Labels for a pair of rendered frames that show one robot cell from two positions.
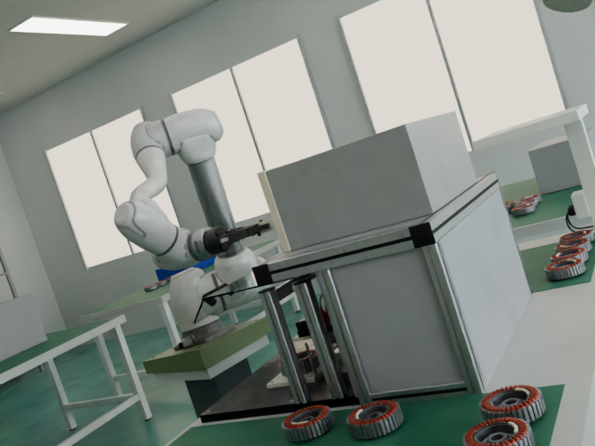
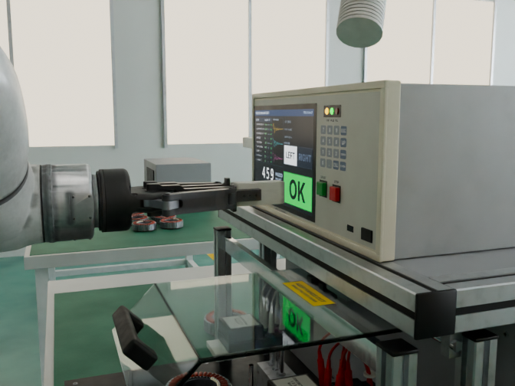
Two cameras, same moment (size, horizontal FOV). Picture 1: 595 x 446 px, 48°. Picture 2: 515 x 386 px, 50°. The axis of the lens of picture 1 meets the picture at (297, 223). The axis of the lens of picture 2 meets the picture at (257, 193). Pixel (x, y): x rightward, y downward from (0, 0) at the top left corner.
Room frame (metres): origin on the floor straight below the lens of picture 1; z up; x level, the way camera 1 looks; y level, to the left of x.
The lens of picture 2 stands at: (1.32, 0.61, 1.28)
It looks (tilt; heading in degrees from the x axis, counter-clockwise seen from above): 8 degrees down; 310
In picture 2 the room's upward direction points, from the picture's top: straight up
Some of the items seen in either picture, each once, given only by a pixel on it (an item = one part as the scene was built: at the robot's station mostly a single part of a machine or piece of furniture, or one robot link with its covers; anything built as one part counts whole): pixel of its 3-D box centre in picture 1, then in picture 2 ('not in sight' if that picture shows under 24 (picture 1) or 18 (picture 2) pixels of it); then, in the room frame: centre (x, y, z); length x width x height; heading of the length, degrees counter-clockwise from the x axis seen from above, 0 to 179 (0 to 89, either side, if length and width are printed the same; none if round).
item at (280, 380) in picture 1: (303, 372); not in sight; (1.77, 0.11, 0.78); 0.15 x 0.15 x 0.01; 60
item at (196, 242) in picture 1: (205, 243); (70, 202); (1.90, 0.27, 1.18); 0.09 x 0.06 x 0.09; 150
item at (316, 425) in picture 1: (307, 423); not in sight; (1.41, 0.11, 0.77); 0.11 x 0.11 x 0.04
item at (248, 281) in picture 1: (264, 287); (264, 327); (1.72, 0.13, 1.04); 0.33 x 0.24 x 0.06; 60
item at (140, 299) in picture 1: (204, 312); not in sight; (5.96, 1.05, 0.38); 1.90 x 0.90 x 0.75; 150
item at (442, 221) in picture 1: (389, 223); (402, 230); (1.72, -0.23, 1.09); 0.68 x 0.44 x 0.05; 150
